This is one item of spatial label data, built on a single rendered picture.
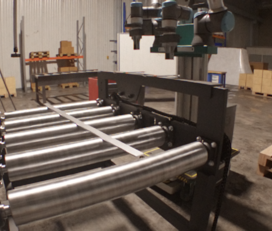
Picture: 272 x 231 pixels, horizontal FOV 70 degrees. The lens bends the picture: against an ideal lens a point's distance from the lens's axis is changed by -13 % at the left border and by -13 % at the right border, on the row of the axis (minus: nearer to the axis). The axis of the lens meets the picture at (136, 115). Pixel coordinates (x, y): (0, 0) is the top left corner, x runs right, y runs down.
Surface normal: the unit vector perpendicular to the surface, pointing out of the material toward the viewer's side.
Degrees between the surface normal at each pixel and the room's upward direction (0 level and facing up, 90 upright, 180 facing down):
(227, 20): 94
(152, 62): 90
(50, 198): 53
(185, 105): 90
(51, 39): 90
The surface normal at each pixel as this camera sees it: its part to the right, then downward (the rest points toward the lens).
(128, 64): 0.14, 0.25
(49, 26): 0.54, 0.22
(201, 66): -0.79, 0.15
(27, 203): 0.40, -0.49
